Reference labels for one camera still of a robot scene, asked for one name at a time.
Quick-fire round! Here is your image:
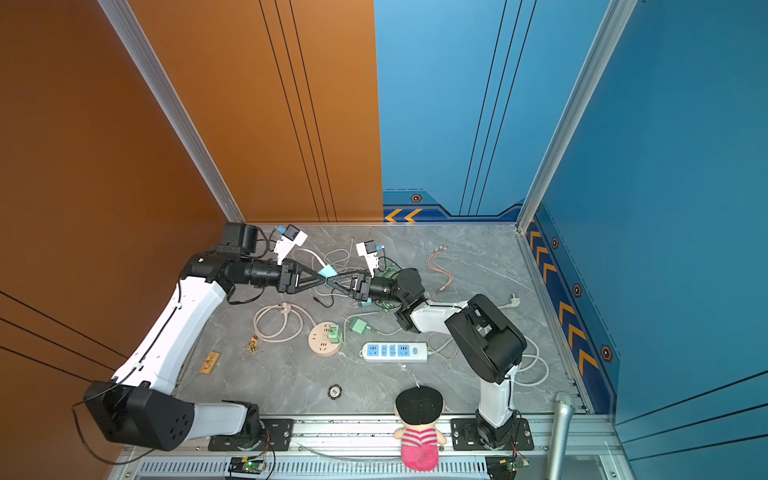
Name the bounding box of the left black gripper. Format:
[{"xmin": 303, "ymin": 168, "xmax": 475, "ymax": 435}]
[{"xmin": 242, "ymin": 258, "xmax": 326, "ymax": 296}]

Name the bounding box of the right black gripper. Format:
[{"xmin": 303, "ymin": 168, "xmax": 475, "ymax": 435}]
[{"xmin": 331, "ymin": 273, "xmax": 408, "ymax": 308}]

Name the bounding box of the green charger adapter front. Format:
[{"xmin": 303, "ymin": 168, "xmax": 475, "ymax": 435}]
[{"xmin": 349, "ymin": 317, "xmax": 373, "ymax": 335}]

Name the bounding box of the light green charger adapter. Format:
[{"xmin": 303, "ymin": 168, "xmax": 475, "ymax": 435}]
[{"xmin": 327, "ymin": 324, "xmax": 342, "ymax": 344}]

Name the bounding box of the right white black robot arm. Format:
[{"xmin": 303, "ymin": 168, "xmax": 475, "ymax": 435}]
[{"xmin": 326, "ymin": 268, "xmax": 527, "ymax": 449}]

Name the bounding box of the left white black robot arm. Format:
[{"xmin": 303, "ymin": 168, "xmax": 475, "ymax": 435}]
[{"xmin": 83, "ymin": 223, "xmax": 336, "ymax": 451}]

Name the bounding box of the white blue power strip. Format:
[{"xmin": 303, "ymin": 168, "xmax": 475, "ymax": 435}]
[{"xmin": 359, "ymin": 342, "xmax": 429, "ymax": 363}]

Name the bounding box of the small round black dial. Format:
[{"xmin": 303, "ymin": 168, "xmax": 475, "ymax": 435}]
[{"xmin": 327, "ymin": 384, "xmax": 343, "ymax": 400}]

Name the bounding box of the small wooden block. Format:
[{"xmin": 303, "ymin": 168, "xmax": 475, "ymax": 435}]
[{"xmin": 199, "ymin": 352, "xmax": 221, "ymax": 375}]

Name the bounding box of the plush doll black hat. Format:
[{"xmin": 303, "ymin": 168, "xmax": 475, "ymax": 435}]
[{"xmin": 393, "ymin": 385, "xmax": 448, "ymax": 473}]

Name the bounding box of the left green circuit board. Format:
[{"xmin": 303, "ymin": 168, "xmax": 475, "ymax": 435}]
[{"xmin": 227, "ymin": 457, "xmax": 267, "ymax": 477}]

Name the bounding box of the right circuit board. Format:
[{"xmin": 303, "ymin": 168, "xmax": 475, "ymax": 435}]
[{"xmin": 485, "ymin": 456, "xmax": 530, "ymax": 480}]

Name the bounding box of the grey metal pole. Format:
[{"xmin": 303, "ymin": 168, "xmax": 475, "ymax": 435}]
[{"xmin": 543, "ymin": 392, "xmax": 575, "ymax": 480}]

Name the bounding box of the white usb cable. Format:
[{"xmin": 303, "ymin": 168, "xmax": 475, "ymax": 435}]
[{"xmin": 296, "ymin": 237, "xmax": 361, "ymax": 301}]

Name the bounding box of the pink round socket cord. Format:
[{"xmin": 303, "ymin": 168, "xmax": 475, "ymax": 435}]
[{"xmin": 252, "ymin": 301, "xmax": 316, "ymax": 344}]

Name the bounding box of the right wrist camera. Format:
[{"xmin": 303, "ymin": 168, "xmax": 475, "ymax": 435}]
[{"xmin": 356, "ymin": 240, "xmax": 383, "ymax": 276}]

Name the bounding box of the black usb cable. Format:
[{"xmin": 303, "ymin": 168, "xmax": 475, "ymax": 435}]
[{"xmin": 311, "ymin": 257, "xmax": 403, "ymax": 308}]

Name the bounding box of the pink multi-head cable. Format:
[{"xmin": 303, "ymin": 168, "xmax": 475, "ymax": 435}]
[{"xmin": 419, "ymin": 244, "xmax": 466, "ymax": 361}]

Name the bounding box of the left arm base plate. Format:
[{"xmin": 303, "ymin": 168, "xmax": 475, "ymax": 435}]
[{"xmin": 207, "ymin": 418, "xmax": 294, "ymax": 453}]

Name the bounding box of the white power strip cord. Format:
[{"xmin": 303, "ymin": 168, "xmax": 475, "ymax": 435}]
[{"xmin": 491, "ymin": 292, "xmax": 550, "ymax": 386}]

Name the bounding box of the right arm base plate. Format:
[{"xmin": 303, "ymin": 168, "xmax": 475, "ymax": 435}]
[{"xmin": 450, "ymin": 415, "xmax": 535, "ymax": 452}]

